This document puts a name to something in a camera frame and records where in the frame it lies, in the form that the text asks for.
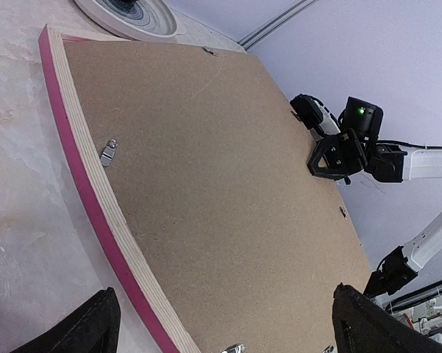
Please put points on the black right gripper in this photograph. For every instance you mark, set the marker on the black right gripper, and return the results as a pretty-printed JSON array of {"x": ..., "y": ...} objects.
[{"x": 335, "y": 157}]

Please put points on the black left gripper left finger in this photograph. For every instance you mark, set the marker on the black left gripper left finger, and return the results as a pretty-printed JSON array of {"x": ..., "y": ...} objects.
[{"x": 92, "y": 327}]

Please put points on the right aluminium corner post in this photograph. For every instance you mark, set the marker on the right aluminium corner post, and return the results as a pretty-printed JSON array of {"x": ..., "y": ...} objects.
[{"x": 273, "y": 24}]

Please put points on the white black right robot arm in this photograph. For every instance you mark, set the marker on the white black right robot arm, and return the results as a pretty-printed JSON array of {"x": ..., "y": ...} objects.
[{"x": 395, "y": 162}]

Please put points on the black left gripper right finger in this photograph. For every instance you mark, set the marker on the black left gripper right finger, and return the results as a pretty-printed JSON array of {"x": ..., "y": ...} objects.
[{"x": 362, "y": 326}]

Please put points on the striped ceramic plate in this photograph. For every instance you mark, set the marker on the striped ceramic plate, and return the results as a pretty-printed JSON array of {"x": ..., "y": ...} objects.
[{"x": 134, "y": 20}]

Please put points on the pink wooden picture frame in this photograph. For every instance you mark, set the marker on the pink wooden picture frame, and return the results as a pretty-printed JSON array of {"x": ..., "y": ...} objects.
[{"x": 96, "y": 193}]

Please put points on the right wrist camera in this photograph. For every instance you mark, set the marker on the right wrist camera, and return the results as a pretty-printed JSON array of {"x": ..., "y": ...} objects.
[{"x": 315, "y": 115}]

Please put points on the brown backing board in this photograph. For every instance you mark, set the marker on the brown backing board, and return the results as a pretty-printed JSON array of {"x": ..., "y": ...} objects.
[{"x": 209, "y": 166}]

